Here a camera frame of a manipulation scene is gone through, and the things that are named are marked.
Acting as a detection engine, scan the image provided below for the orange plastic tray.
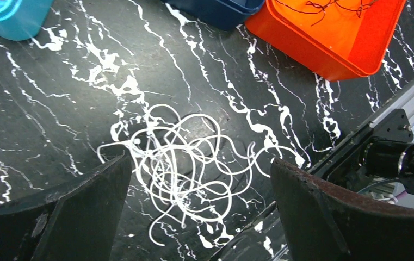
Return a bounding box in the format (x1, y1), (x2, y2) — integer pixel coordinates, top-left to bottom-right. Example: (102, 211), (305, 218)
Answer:
(245, 0), (405, 81)

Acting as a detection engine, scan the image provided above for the dark blue plastic tray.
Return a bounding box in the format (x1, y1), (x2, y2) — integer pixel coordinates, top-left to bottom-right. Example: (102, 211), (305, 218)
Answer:
(165, 0), (265, 31)

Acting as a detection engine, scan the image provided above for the tangled pile of wires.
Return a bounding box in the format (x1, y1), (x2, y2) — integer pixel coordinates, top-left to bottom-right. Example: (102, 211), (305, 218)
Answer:
(96, 103), (305, 247)

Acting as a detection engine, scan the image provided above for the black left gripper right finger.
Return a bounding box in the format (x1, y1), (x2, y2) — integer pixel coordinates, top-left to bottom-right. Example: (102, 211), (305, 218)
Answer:
(270, 159), (414, 260)

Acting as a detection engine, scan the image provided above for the teal plastic tray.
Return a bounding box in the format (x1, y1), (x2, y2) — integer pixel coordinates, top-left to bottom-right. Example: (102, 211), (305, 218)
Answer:
(0, 0), (53, 41)

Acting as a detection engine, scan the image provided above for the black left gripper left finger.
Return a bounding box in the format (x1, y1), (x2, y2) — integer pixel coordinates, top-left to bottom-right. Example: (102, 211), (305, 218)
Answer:
(0, 155), (132, 260)

